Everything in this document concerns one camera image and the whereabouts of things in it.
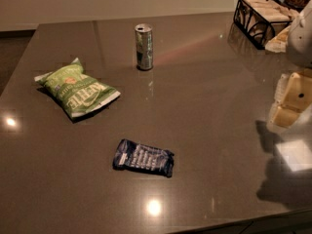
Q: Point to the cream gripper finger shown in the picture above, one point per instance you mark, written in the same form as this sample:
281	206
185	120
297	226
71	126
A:
293	96

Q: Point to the silver redbull can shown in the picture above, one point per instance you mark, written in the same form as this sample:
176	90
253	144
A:
144	46

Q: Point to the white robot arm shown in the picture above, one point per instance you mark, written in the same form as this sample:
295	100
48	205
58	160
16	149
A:
299	41

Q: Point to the white napkins in basket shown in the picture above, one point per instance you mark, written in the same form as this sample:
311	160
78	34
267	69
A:
266	19

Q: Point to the dark blue snack packet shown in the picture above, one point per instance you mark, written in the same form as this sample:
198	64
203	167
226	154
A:
141	158

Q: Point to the green kettle chips bag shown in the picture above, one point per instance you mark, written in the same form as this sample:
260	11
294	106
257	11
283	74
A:
77	93

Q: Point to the black wire basket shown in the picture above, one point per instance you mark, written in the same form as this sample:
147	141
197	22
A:
240	17

